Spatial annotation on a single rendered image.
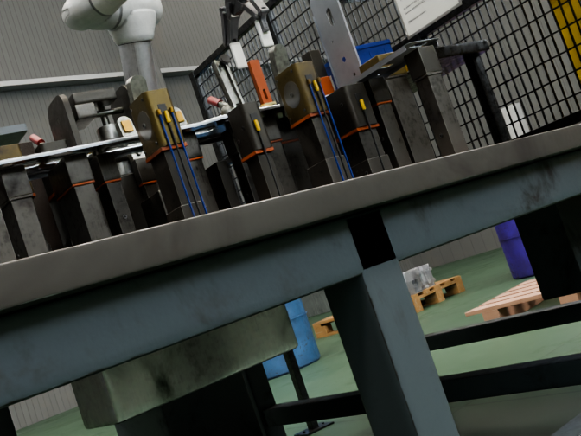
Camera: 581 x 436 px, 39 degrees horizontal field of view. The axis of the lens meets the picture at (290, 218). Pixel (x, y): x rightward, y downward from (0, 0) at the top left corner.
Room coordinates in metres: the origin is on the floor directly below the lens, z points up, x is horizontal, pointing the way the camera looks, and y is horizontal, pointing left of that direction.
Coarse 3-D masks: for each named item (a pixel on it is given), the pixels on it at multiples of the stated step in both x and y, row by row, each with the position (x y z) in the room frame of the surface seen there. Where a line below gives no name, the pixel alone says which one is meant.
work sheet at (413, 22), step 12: (396, 0) 2.29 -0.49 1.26; (408, 0) 2.26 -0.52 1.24; (420, 0) 2.22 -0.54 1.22; (432, 0) 2.19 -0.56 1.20; (444, 0) 2.16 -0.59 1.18; (456, 0) 2.12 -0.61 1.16; (408, 12) 2.27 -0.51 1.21; (420, 12) 2.24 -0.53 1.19; (432, 12) 2.20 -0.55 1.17; (444, 12) 2.17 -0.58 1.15; (408, 24) 2.28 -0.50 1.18; (420, 24) 2.25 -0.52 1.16; (408, 36) 2.30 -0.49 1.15
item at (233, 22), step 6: (228, 6) 1.99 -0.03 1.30; (228, 12) 2.00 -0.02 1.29; (228, 18) 2.01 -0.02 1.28; (234, 18) 2.01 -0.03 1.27; (228, 24) 2.02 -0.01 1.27; (234, 24) 2.02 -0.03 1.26; (228, 30) 2.03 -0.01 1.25; (234, 30) 2.03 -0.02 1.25; (228, 36) 2.04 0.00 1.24; (234, 36) 2.04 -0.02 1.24; (228, 42) 2.04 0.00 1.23
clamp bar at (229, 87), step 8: (224, 56) 2.09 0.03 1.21; (216, 64) 2.10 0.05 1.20; (224, 64) 2.09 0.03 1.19; (216, 72) 2.11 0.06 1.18; (224, 72) 2.12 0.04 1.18; (224, 80) 2.10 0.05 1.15; (232, 80) 2.11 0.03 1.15; (224, 88) 2.10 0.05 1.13; (232, 88) 2.11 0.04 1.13; (232, 96) 2.09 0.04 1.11; (240, 96) 2.11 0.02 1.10; (232, 104) 2.09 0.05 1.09
